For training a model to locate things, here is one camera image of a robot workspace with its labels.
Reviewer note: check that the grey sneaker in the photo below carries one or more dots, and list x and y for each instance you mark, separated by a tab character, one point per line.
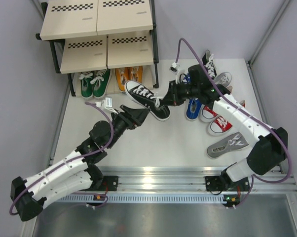
233	142
224	79

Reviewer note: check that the aluminium mounting rail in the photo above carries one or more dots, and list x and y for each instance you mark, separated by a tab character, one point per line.
183	180

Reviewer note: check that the grey sneaker in front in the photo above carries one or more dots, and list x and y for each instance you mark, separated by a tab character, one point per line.
233	142

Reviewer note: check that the black sneaker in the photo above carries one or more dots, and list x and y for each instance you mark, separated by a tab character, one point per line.
143	96
208	62

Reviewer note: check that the red sneaker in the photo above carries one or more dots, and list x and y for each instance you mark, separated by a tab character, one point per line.
207	115
219	126

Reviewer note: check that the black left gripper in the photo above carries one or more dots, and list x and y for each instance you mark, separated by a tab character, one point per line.
132	118

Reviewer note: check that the blue sneaker upper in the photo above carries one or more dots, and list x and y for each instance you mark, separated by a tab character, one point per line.
184	78

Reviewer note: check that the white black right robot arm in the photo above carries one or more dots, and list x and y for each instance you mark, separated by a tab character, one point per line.
269	145

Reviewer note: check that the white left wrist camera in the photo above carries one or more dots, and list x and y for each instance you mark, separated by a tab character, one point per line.
106	104

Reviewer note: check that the red sneaker lower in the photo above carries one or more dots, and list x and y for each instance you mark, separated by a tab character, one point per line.
219	126

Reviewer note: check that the green sneaker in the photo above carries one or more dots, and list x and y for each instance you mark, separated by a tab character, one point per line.
86	86
100	83

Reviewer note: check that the grey sneaker at back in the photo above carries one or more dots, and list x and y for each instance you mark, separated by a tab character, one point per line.
224	79

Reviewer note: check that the grey slotted cable duct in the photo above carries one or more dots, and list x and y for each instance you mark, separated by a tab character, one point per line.
146	198

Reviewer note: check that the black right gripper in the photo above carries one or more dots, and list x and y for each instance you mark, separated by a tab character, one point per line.
172	98

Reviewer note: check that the red sneaker upper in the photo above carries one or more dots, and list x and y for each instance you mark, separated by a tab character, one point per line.
207	115

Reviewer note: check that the blue sneaker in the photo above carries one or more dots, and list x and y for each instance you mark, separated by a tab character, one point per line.
193	109
184	78

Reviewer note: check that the orange sneaker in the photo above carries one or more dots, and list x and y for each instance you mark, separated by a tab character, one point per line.
122	76
136	73

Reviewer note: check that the beige black shoe shelf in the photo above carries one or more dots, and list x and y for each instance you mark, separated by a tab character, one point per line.
93	35

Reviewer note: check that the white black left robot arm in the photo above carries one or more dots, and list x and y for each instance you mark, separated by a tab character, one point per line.
76	171

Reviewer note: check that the blue sneaker lower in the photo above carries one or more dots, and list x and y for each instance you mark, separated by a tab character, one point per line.
193	109

